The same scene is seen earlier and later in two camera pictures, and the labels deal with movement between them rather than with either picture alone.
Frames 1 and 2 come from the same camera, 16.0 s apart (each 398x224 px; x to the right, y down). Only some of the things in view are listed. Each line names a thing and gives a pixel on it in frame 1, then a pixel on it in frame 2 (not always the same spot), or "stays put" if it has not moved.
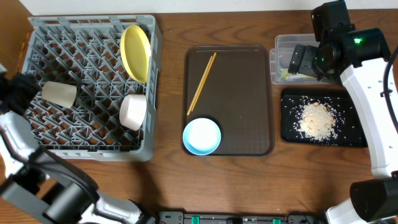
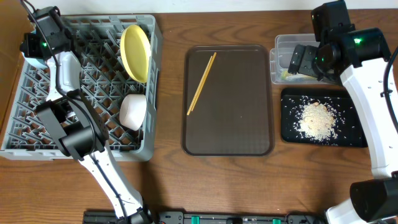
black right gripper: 294,56 stays put
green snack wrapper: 285,75 stays put
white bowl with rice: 132,111 stays put
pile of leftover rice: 316,121 stays put
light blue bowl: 201,136 -> 37,61
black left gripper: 23,90 -> 26,47
